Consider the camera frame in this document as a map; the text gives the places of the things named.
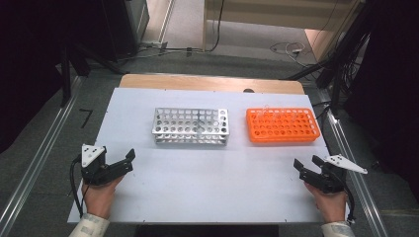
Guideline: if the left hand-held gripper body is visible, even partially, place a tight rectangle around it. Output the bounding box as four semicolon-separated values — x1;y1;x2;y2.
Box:
80;143;116;188

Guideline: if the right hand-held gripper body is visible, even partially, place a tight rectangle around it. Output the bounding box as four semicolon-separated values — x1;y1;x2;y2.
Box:
299;154;369;195

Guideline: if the orange plastic test tube rack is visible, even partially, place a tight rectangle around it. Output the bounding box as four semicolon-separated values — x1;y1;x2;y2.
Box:
245;107;322;144

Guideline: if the silver metal test tube rack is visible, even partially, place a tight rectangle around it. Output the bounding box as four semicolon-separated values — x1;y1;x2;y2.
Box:
151;107;230;146

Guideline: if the clear test tube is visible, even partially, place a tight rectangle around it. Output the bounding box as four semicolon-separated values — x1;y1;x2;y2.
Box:
256;105;272;120

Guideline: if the person's right hand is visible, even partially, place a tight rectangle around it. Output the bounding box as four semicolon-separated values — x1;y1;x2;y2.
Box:
303;182;349;224

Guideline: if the person's left hand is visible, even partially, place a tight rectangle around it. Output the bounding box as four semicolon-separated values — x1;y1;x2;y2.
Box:
81;176;125;220

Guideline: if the white board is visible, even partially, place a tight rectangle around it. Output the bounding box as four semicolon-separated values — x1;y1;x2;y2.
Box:
66;86;355;225

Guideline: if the black metal stand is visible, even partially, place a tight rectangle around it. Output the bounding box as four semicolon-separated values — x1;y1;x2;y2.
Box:
286;0;375;115
58;41;127;109

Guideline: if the wooden table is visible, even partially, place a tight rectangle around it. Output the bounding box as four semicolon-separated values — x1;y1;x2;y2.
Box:
118;73;306;96

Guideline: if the dark curtain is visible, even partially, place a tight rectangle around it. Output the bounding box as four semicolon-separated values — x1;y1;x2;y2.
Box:
342;0;419;200
0;0;112;155

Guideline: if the power strip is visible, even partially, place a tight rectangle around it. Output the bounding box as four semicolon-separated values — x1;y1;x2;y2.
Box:
139;40;169;52

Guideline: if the dark cabinet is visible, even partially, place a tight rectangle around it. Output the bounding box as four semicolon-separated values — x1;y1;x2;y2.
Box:
100;0;150;63

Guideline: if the light wooden furniture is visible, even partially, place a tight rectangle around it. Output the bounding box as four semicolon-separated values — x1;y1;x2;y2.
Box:
201;0;368;64

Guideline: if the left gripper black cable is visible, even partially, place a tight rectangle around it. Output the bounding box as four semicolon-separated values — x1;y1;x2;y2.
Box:
68;155;86;219

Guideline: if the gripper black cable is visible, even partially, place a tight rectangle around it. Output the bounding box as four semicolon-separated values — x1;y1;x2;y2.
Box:
68;155;86;219
342;184;358;224

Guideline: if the aluminium floor rail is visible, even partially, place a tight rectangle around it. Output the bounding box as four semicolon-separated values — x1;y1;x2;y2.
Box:
0;75;86;232
316;88;390;237

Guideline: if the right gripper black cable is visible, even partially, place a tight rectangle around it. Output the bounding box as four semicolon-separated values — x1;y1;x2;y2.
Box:
342;184;358;224

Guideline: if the bundle of black cables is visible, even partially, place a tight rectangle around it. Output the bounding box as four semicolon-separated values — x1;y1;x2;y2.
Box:
341;32;371;94

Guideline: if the white floor cable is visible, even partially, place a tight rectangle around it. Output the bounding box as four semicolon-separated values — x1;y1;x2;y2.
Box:
269;41;308;61

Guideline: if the black hanging cable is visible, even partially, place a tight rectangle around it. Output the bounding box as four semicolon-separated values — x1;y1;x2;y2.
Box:
205;0;226;53

